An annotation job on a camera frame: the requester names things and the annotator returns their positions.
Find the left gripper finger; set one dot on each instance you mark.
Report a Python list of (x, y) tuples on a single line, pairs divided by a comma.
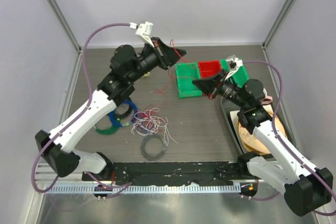
[(167, 50), (181, 53)]

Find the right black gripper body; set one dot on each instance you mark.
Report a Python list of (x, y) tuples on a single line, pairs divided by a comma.
[(224, 74)]

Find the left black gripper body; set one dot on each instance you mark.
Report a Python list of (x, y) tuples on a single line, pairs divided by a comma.
[(163, 59)]

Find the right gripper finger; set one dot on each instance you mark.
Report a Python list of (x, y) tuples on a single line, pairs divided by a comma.
[(207, 81), (206, 89)]

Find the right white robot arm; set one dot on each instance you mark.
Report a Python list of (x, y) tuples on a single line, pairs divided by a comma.
[(304, 186)]

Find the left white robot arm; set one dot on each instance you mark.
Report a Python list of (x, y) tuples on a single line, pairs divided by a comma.
[(127, 66)]

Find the red plastic bin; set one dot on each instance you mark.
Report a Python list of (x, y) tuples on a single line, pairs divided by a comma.
[(209, 68)]

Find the right green plastic bin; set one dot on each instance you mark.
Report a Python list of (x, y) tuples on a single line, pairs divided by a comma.
[(240, 77)]

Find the green plastic bin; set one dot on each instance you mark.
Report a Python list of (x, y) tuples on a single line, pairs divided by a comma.
[(240, 77), (185, 73)]

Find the left green plastic bin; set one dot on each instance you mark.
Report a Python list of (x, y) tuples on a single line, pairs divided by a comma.
[(185, 73)]

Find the yellow ceramic mug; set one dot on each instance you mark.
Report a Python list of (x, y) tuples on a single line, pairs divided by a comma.
[(146, 75)]

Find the dark grey tray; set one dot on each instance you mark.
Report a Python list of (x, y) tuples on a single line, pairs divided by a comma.
[(227, 106)]

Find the white square plate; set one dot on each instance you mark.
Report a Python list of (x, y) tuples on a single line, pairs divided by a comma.
[(234, 119)]

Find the pink ceramic mug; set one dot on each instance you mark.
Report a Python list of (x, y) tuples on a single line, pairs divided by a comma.
[(268, 99)]

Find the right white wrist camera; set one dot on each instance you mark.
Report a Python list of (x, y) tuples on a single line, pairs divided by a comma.
[(234, 63)]

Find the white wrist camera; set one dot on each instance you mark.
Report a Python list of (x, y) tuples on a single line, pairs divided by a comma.
[(234, 63), (143, 31)]

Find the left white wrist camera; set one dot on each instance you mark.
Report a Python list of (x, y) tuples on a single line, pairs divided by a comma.
[(143, 31)]

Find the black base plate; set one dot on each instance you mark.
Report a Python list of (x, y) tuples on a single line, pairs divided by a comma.
[(176, 173)]

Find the white slotted cable duct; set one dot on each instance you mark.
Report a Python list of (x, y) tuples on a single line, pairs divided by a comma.
[(193, 188)]

